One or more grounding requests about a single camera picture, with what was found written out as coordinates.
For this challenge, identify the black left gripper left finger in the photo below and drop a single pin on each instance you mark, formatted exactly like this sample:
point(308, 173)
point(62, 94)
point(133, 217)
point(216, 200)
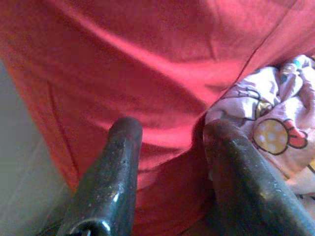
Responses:
point(110, 184)

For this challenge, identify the white quilted mattress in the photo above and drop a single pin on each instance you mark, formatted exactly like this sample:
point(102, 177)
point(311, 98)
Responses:
point(19, 159)

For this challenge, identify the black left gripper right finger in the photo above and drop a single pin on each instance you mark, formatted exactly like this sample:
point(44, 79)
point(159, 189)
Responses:
point(241, 191)

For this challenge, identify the red folded mattress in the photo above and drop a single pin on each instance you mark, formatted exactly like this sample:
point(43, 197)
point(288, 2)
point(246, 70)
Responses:
point(123, 61)

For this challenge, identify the pink cartoon print blanket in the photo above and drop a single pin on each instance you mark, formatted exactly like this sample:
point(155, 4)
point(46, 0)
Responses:
point(283, 110)

